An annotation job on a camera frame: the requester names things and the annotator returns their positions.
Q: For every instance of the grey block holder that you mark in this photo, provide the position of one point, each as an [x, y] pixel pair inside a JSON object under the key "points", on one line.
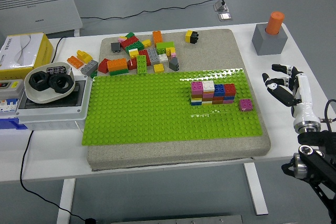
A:
{"points": [[267, 44]]}

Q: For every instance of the metal floor socket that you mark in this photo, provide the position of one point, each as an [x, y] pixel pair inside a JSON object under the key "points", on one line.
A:
{"points": [[221, 7]]}

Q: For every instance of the orange cylinder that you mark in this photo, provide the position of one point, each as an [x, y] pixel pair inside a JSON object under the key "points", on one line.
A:
{"points": [[274, 22]]}

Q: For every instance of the long lime green brick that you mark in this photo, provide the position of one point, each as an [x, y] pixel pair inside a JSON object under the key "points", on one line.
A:
{"points": [[142, 64]]}

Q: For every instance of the flat green toy brick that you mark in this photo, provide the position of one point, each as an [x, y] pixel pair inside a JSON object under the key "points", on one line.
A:
{"points": [[119, 72]]}

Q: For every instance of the yellow sloped toy brick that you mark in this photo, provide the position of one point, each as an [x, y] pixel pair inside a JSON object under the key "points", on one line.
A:
{"points": [[84, 56]]}

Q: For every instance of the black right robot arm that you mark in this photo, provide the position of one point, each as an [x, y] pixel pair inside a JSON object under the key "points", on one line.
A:
{"points": [[315, 161]]}

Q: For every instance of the white plastic bowl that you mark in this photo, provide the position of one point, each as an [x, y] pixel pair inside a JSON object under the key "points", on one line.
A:
{"points": [[44, 96]]}

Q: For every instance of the green studded baseplate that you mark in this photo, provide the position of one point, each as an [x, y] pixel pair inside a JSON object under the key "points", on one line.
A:
{"points": [[144, 108]]}

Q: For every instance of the grey switch box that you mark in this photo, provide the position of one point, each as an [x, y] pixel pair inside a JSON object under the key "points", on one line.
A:
{"points": [[10, 90]]}

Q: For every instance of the white panel heater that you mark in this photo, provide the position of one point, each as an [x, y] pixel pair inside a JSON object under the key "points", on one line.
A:
{"points": [[39, 9]]}

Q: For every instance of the red sloped toy brick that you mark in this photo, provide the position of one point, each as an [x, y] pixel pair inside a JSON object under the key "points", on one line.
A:
{"points": [[103, 65]]}

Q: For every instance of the small green toy brick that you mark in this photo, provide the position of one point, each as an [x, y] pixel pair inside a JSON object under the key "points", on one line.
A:
{"points": [[129, 35], [93, 74]]}

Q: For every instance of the yellow and white tissue box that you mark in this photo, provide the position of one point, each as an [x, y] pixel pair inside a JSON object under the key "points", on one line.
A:
{"points": [[23, 51]]}

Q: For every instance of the brown toy brick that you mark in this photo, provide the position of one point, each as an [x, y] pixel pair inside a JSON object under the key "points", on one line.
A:
{"points": [[208, 99], [218, 102], [196, 96]]}

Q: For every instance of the metal floor plate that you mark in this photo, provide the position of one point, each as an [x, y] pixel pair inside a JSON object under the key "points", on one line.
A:
{"points": [[225, 16]]}

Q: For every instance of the magenta toy brick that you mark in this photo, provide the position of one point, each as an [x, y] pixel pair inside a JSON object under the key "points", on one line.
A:
{"points": [[246, 104], [197, 87]]}

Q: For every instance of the blue toy brick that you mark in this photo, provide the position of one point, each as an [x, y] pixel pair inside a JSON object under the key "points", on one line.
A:
{"points": [[219, 89], [196, 103], [229, 97]]}

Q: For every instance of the lime green toy brick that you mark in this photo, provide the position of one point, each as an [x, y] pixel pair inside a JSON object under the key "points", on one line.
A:
{"points": [[165, 45]]}

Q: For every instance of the large red toy brick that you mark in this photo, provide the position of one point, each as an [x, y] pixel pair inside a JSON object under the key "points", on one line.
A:
{"points": [[130, 42]]}

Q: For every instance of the small yellow toy brick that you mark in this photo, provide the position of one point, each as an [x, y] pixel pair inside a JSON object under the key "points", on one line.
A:
{"points": [[122, 37]]}

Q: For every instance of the grey electrical junction box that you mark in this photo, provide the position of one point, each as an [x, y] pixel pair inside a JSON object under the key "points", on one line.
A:
{"points": [[52, 115]]}

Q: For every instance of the dark grey sloped brick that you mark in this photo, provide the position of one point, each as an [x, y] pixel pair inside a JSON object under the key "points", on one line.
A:
{"points": [[174, 64]]}

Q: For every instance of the large black hex nut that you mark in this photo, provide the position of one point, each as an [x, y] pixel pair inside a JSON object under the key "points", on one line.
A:
{"points": [[53, 83], [32, 82]]}

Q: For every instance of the black toy brick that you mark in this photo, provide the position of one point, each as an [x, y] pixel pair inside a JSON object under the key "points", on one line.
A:
{"points": [[195, 38]]}

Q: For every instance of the large orange toy brick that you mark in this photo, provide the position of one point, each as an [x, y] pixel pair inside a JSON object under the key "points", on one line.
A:
{"points": [[117, 64]]}

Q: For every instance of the dark grey toy brick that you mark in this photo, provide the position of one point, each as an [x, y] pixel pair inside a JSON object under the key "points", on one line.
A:
{"points": [[115, 47]]}

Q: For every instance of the black terminal block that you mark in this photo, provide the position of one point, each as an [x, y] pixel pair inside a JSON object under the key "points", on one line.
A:
{"points": [[55, 69]]}

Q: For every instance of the dark green toy brick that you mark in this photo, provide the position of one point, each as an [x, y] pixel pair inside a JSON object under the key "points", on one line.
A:
{"points": [[135, 46]]}

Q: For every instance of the white circuit breaker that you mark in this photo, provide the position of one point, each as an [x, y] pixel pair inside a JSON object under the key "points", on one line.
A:
{"points": [[8, 106]]}

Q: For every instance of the grey-brown foam mat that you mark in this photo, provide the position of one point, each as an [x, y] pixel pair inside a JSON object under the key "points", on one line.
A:
{"points": [[210, 51]]}

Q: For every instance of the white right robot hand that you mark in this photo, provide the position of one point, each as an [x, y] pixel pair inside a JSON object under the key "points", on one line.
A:
{"points": [[303, 98]]}

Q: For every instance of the white table leg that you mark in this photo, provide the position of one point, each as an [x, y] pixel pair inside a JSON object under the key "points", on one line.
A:
{"points": [[65, 200], [256, 190]]}

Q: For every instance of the white toy brick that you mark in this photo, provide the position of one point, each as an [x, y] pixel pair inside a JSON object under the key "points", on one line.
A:
{"points": [[196, 100], [163, 58], [133, 50], [208, 86]]}

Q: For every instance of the yellow square toy brick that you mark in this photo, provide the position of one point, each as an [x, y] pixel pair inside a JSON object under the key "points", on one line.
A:
{"points": [[189, 36]]}

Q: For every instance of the small pink toy brick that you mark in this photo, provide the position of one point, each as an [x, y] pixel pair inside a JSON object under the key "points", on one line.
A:
{"points": [[120, 40], [173, 55]]}

